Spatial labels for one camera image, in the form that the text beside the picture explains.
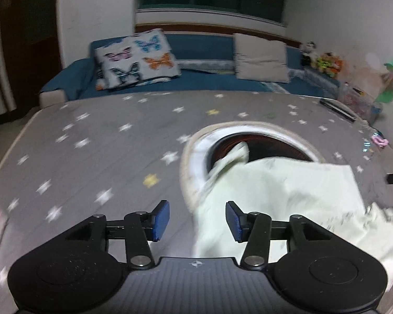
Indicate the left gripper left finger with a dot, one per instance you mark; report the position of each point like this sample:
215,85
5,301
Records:
142,227

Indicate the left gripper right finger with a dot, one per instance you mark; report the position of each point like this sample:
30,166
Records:
254,229

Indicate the pale green garment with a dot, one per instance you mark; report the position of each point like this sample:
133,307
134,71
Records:
281,187

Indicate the pink braided hair band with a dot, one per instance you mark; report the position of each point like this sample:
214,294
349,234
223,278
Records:
380,142

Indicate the clear plastic storage box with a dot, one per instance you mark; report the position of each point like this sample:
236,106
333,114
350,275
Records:
360,103

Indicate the round induction cooktop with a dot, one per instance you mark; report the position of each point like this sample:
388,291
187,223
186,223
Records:
214,142

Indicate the black remote control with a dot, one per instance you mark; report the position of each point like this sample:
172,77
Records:
338,110

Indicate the colourful paper pinwheel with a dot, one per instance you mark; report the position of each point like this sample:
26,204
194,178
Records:
386,96

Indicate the orange fox plush toy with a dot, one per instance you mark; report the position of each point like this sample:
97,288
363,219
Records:
335,67

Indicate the brown bear plush toy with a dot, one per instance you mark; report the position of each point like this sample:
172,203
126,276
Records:
324,62

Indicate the panda plush toy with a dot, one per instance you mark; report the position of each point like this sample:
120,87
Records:
308,51

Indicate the butterfly print pillow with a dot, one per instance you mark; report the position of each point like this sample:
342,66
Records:
140,59

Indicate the grey plain pillow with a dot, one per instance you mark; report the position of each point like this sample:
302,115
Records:
259,59

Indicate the blue sofa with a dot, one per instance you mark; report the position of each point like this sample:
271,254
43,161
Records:
206,63

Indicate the dark wooden door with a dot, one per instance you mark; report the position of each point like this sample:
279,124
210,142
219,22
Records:
30,46

